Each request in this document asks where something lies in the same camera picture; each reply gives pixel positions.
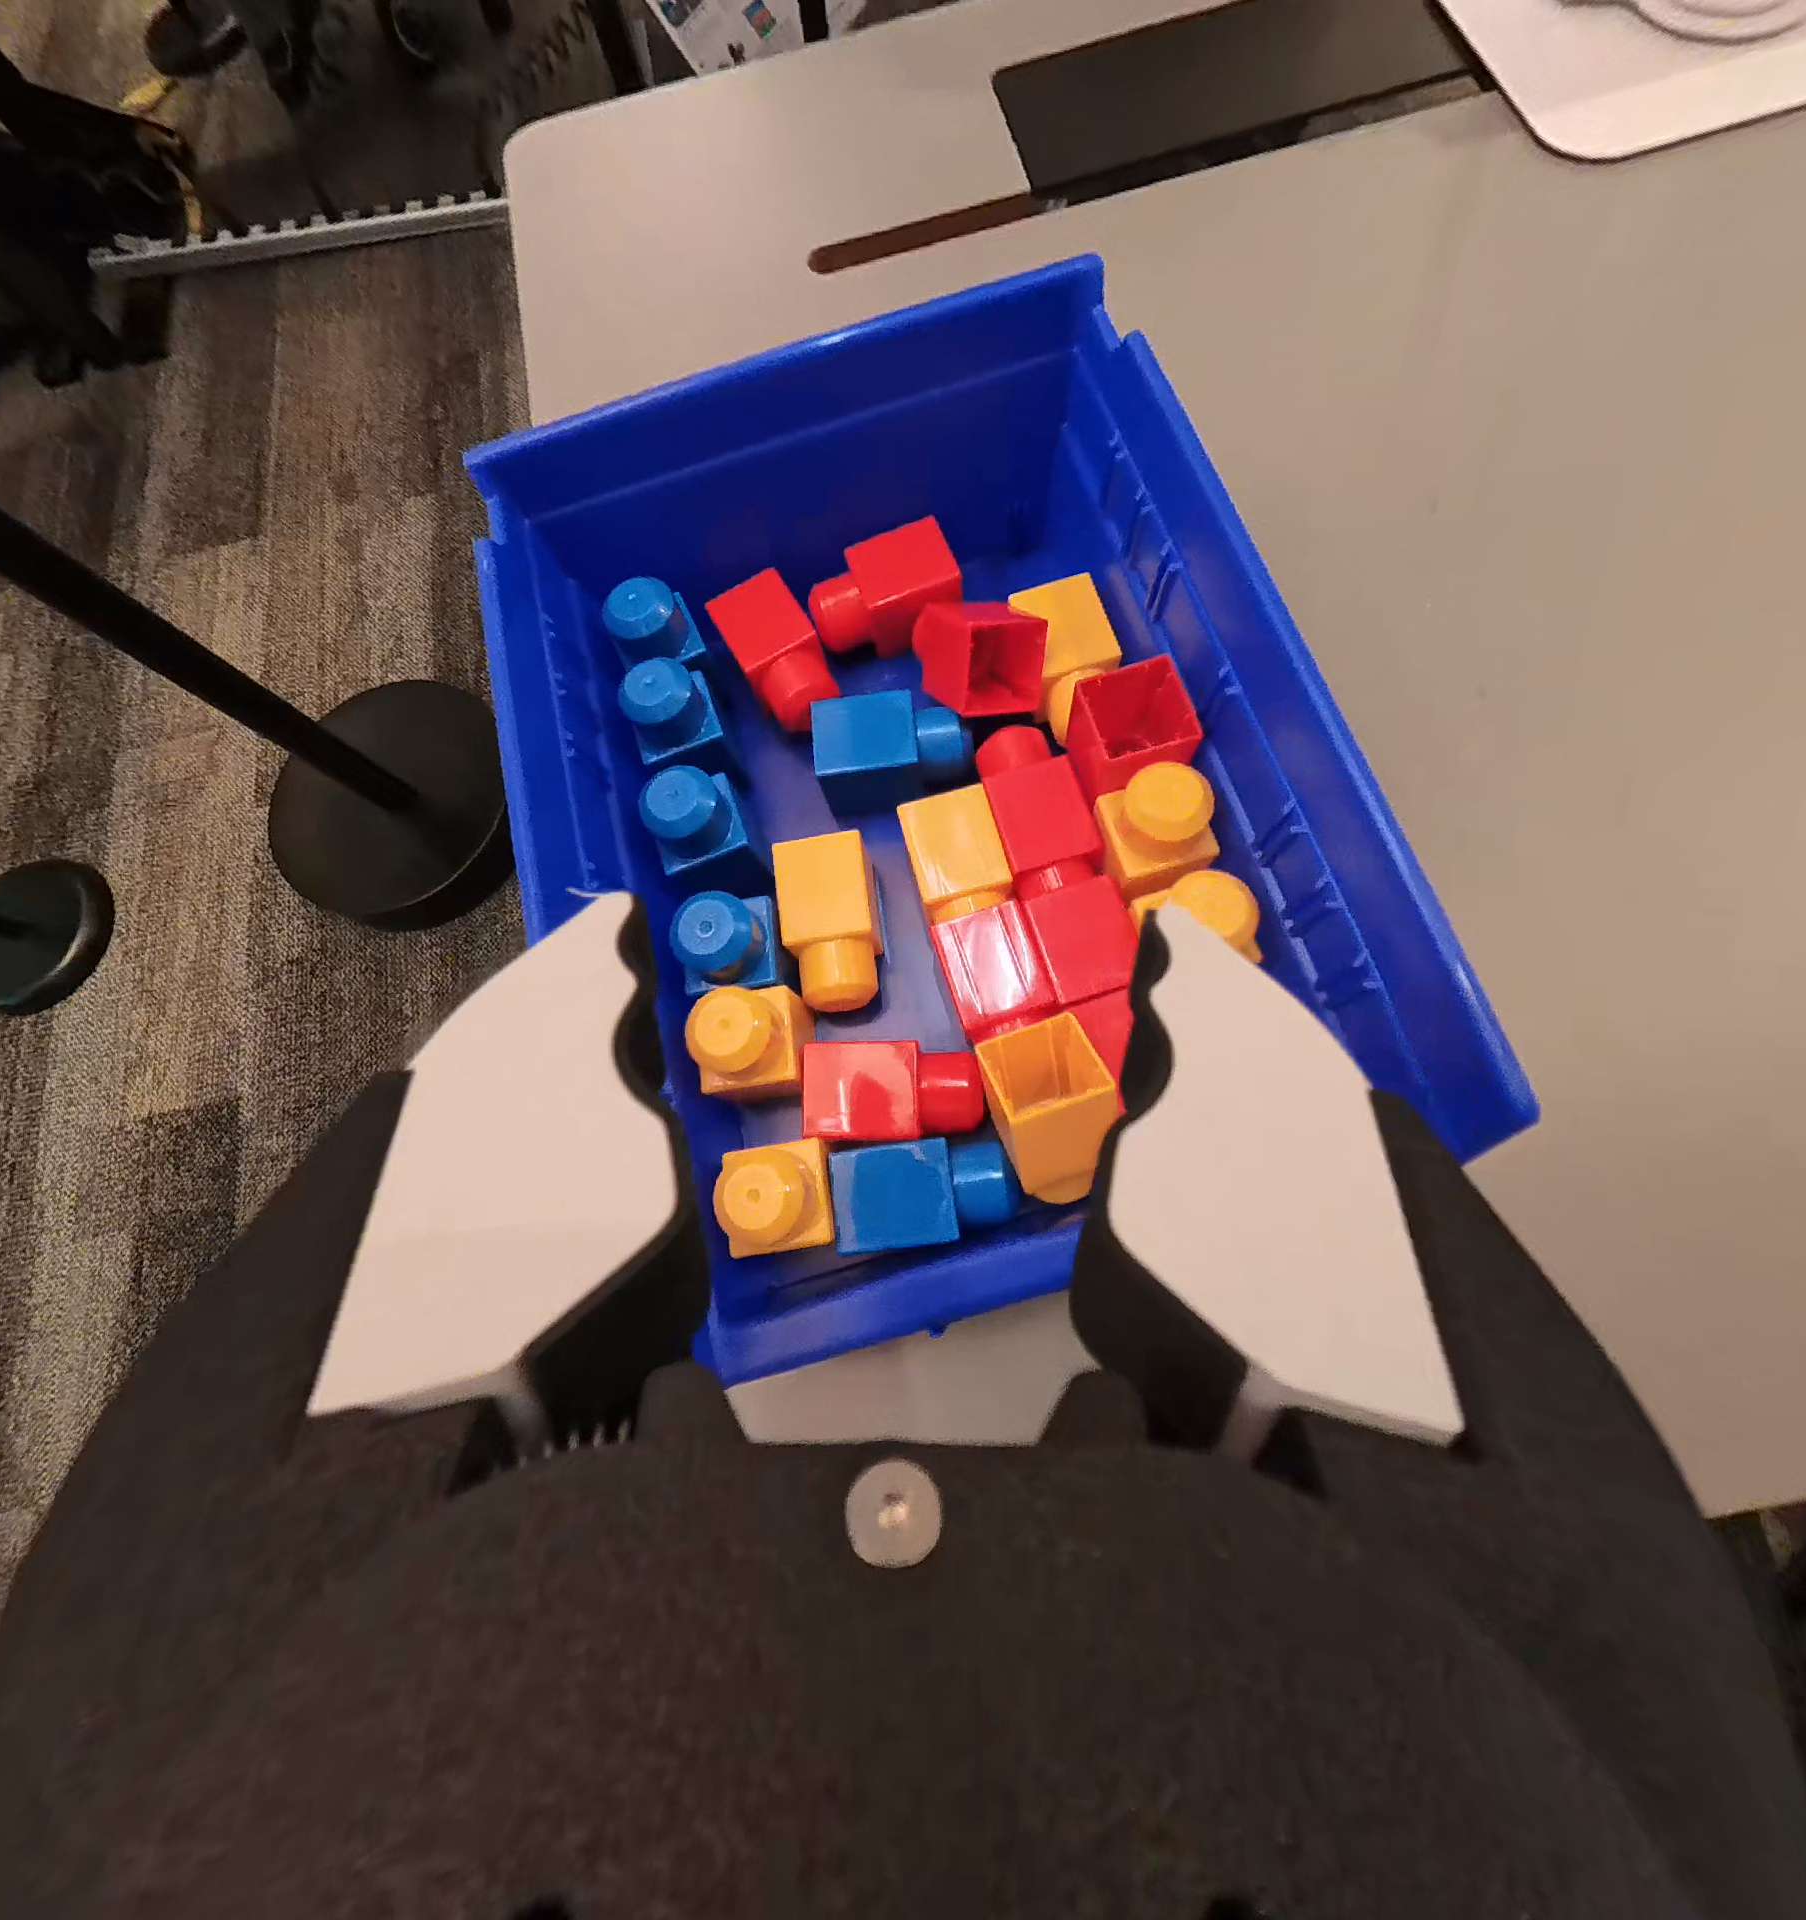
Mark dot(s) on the blue plastic bin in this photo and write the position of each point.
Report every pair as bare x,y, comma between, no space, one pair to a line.
845,421

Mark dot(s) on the dark bag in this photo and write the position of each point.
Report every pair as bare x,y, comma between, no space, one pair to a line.
49,194

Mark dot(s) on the pile of colourful toy blocks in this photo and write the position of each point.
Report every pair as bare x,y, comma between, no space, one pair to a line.
1039,810

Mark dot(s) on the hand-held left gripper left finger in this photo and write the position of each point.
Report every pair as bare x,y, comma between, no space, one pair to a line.
498,1171

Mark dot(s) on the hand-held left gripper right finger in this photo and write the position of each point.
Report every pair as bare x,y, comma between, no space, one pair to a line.
1278,1199

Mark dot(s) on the printed paper leaflet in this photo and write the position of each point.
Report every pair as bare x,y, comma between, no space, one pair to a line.
738,30

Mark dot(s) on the grey metal rail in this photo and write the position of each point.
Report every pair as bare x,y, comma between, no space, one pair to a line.
316,233

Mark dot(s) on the white and wood document stand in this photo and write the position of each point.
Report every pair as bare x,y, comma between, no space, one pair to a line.
1667,92

